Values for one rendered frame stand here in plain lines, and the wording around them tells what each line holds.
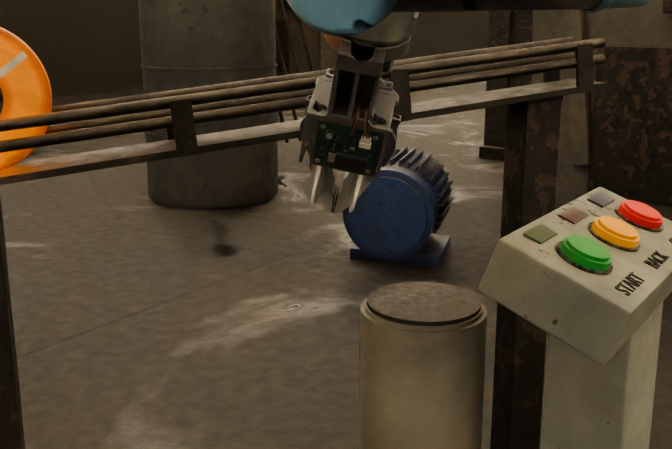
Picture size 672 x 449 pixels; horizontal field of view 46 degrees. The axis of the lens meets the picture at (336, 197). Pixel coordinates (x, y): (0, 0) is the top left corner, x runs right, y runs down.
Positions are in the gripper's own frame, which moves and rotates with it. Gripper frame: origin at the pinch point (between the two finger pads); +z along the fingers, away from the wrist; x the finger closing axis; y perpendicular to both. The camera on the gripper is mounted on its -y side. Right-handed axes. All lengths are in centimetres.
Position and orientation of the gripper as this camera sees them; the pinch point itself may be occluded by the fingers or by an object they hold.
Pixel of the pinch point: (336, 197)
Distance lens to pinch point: 78.4
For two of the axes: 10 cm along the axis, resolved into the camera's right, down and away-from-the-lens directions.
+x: 9.8, 2.2, -0.3
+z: -1.5, 7.6, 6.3
